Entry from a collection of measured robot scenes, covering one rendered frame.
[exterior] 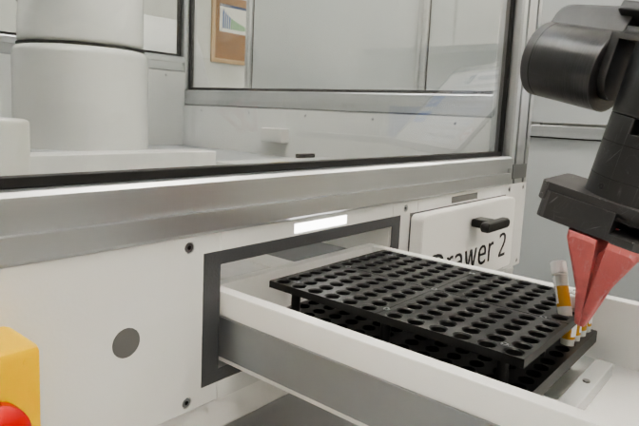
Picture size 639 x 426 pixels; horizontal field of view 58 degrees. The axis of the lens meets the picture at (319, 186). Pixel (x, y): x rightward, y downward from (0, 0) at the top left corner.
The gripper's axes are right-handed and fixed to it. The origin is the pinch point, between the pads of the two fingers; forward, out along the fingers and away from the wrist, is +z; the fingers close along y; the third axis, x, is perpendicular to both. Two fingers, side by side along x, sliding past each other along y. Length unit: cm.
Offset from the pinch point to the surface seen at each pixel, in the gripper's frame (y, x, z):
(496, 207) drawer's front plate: -21.7, 37.7, 4.6
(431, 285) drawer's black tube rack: -12.4, 0.4, 3.7
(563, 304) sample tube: -1.7, 0.8, 0.4
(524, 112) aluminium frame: -26, 50, -9
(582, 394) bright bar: 1.9, -0.9, 5.5
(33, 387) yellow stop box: -19.7, -31.0, 5.8
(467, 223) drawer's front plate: -21.6, 28.1, 5.7
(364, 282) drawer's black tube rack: -16.4, -4.2, 4.3
